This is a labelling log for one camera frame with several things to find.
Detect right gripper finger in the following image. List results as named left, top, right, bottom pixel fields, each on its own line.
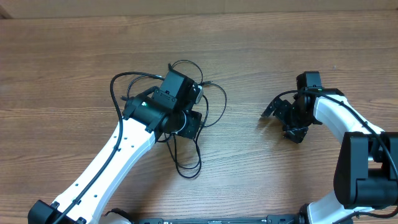
left=261, top=98, right=283, bottom=118
left=284, top=127, right=308, bottom=144

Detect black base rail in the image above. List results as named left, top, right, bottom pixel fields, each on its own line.
left=77, top=213, right=354, bottom=224

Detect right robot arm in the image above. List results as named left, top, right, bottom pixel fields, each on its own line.
left=261, top=71, right=397, bottom=224

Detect thin black USB cable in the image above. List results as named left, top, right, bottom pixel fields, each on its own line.
left=119, top=59, right=228, bottom=128

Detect black USB-A cable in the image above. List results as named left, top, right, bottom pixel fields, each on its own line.
left=157, top=93, right=211, bottom=180

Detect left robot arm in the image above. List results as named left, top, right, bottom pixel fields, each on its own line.
left=27, top=68, right=204, bottom=223

